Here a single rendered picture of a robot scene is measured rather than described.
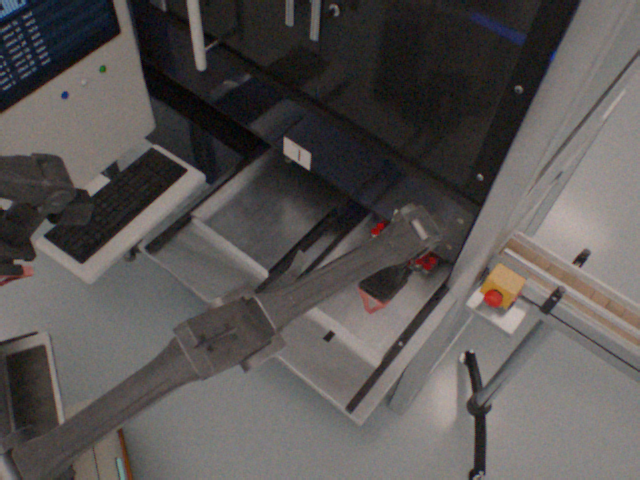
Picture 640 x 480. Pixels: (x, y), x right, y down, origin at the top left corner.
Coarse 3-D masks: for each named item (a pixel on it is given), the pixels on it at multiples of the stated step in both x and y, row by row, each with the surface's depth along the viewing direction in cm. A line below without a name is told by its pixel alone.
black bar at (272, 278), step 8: (336, 216) 157; (328, 224) 155; (320, 232) 154; (312, 240) 152; (296, 248) 151; (304, 248) 151; (288, 256) 149; (280, 264) 148; (288, 264) 148; (272, 272) 146; (280, 272) 147; (272, 280) 145; (256, 288) 144; (264, 288) 144
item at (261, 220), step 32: (256, 160) 164; (224, 192) 160; (256, 192) 162; (288, 192) 163; (320, 192) 163; (224, 224) 155; (256, 224) 156; (288, 224) 157; (320, 224) 156; (256, 256) 151
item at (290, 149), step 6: (288, 144) 152; (294, 144) 150; (288, 150) 153; (294, 150) 152; (300, 150) 150; (288, 156) 155; (294, 156) 153; (300, 156) 151; (306, 156) 150; (300, 162) 153; (306, 162) 152
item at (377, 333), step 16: (368, 224) 158; (352, 240) 155; (336, 256) 152; (432, 272) 152; (448, 272) 148; (352, 288) 148; (416, 288) 149; (432, 288) 149; (336, 304) 145; (352, 304) 145; (400, 304) 146; (416, 304) 146; (336, 320) 139; (352, 320) 143; (368, 320) 143; (384, 320) 143; (400, 320) 144; (352, 336) 138; (368, 336) 141; (384, 336) 141; (400, 336) 140; (368, 352) 138; (384, 352) 135
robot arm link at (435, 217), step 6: (408, 204) 104; (402, 210) 104; (408, 210) 103; (396, 216) 105; (432, 216) 111; (438, 216) 112; (390, 222) 107; (438, 222) 111; (444, 228) 111; (432, 246) 102; (420, 252) 104; (426, 252) 104; (414, 258) 106
